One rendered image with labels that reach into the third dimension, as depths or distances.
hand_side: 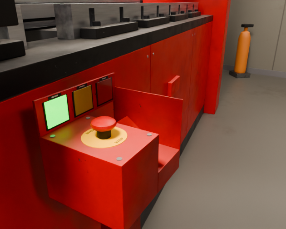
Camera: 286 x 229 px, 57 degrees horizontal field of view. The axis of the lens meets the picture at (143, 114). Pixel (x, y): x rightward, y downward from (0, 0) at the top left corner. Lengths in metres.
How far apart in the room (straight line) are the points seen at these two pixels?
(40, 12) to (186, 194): 1.13
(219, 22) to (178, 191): 1.45
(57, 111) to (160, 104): 0.19
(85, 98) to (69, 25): 0.36
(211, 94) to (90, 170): 2.18
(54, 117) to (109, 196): 0.16
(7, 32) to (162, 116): 0.37
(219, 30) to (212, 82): 0.45
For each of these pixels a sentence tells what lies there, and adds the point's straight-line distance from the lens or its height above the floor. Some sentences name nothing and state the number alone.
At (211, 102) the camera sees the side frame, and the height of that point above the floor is 0.12.
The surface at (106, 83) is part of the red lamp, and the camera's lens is 0.54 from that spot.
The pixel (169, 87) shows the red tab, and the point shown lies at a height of 0.60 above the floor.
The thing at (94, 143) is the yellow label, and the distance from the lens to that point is 0.40.
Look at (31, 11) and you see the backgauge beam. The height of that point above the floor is 0.94.
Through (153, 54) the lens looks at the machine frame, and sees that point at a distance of 1.05.
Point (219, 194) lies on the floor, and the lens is 1.58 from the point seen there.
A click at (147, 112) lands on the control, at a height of 0.77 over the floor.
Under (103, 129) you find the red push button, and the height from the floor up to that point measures 0.80.
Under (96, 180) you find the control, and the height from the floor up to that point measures 0.74.
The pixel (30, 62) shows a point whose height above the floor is 0.87.
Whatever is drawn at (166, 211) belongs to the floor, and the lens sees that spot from 1.43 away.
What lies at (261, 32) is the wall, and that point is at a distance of 4.18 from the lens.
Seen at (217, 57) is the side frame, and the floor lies 0.53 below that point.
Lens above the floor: 0.97
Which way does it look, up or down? 23 degrees down
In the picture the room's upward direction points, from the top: straight up
